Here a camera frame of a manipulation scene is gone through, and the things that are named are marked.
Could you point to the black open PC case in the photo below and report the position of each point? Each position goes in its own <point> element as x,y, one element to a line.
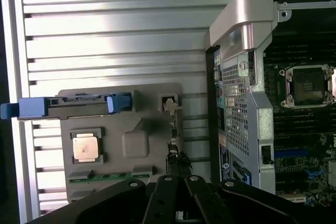
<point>236,103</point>

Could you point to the blue expansion slot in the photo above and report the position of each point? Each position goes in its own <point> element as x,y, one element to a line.
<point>291,153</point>

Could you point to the grey parts rack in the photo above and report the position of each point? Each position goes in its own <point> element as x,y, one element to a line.
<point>118,124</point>

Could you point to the silver CPU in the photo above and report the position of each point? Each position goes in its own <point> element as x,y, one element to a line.
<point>85,148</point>

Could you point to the green RAM stick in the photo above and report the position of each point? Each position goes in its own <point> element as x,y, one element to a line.
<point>110,177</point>

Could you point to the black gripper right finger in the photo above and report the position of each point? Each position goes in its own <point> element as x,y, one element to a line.
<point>207,203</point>

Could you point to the CPU socket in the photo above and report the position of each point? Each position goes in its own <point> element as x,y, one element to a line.
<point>305,86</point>

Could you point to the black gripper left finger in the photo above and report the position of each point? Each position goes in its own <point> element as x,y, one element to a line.
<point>162,203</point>

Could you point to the green motherboard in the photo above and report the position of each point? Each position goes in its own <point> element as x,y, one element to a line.
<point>296,140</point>

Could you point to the hard disk with blue bracket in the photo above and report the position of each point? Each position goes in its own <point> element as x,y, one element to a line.
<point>76,108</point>

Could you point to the silver chipset heatsink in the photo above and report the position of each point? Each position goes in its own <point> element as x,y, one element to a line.
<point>331,167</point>

